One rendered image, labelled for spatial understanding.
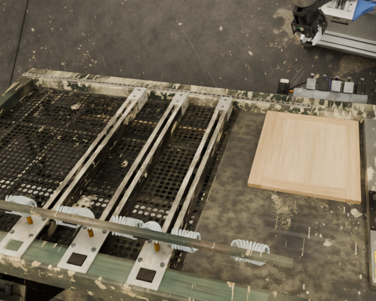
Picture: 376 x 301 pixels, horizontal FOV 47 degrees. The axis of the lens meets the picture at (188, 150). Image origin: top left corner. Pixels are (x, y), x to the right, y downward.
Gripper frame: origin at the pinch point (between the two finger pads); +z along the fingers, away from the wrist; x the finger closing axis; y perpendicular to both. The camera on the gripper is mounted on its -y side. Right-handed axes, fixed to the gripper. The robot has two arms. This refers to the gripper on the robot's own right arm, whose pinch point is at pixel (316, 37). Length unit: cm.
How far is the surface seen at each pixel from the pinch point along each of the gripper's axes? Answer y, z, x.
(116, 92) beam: 32, 47, -110
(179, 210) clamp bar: 72, 23, -21
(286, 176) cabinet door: 35, 46, -1
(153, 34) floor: -38, 97, -167
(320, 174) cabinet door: 27, 51, 9
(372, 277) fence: 58, 31, 46
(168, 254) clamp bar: 88, 6, -6
